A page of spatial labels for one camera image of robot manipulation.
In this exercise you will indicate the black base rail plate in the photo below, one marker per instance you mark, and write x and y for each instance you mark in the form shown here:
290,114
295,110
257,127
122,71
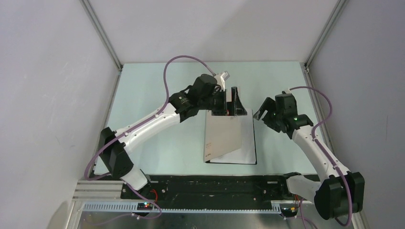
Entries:
197,192

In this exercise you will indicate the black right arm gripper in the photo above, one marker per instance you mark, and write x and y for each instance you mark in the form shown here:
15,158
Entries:
269,104

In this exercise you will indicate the white paper sheet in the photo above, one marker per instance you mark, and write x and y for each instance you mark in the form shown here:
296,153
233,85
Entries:
248,145

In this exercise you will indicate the aluminium frame post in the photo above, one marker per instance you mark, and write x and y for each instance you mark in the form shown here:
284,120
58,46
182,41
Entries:
325,32
95,21

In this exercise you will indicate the right aluminium frame post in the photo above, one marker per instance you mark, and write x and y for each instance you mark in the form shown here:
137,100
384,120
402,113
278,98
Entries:
325,32

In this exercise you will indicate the left aluminium frame post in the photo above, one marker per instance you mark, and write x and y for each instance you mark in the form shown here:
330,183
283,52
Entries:
95,21

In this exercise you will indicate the left controller board with LEDs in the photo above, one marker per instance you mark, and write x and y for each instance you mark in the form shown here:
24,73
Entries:
145,206

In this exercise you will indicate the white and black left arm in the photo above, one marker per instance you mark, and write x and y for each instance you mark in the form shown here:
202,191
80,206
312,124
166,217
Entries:
228,134

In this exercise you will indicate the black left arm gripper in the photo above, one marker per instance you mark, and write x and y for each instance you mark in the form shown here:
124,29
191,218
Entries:
237,109

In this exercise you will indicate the right controller board with LEDs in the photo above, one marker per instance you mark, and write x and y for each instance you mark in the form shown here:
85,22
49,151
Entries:
289,212

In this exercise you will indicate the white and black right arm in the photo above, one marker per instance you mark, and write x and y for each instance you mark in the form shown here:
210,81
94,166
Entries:
338,192

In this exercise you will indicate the white slotted cable duct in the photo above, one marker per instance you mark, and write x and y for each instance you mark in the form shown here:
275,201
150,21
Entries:
131,207

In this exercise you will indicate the black folder with beige cover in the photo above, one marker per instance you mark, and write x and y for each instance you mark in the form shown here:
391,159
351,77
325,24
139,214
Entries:
223,139

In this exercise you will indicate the controller board with leds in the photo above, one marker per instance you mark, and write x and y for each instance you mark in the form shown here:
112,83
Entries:
289,212
145,206

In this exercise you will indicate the aluminium front profile rail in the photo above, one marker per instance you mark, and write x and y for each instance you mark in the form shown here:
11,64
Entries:
98,190

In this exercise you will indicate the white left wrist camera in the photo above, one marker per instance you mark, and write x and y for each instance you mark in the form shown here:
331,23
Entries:
221,79

